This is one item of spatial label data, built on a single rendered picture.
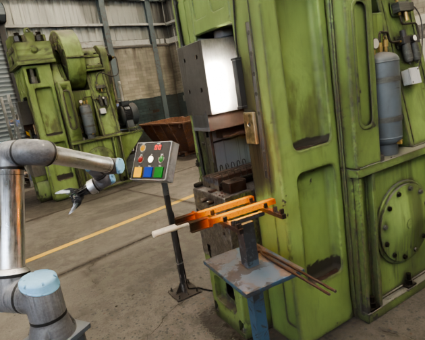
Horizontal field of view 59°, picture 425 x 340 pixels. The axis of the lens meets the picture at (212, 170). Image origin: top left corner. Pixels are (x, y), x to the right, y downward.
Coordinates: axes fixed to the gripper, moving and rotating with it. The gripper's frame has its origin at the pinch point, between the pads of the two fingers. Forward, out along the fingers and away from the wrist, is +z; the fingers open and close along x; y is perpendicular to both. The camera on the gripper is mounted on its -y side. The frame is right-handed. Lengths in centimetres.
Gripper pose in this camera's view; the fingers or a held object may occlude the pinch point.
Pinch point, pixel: (61, 204)
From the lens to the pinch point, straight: 250.1
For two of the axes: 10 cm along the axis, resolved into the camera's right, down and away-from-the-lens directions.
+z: -8.7, 4.9, 0.1
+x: 4.8, 8.5, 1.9
